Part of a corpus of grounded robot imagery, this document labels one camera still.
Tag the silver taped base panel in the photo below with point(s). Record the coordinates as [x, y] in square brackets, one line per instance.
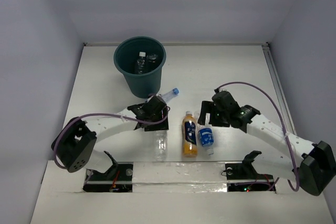
[179, 177]

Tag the dark green plastic bin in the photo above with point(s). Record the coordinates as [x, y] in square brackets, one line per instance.
[141, 85]

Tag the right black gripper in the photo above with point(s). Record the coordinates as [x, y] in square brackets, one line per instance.
[209, 106]

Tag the clear bottle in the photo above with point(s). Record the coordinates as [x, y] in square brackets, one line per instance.
[140, 64]
[152, 62]
[160, 142]

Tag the orange juice bottle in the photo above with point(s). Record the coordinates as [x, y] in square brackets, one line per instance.
[189, 144]

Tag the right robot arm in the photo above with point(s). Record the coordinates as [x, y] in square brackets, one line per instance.
[311, 165]

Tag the blue label bottle white cap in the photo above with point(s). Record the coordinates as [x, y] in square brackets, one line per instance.
[206, 138]

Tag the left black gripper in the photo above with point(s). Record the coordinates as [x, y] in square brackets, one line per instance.
[158, 120]

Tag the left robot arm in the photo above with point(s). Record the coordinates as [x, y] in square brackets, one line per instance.
[73, 149]

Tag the aluminium rail right edge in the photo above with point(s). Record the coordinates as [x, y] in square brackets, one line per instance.
[278, 89]

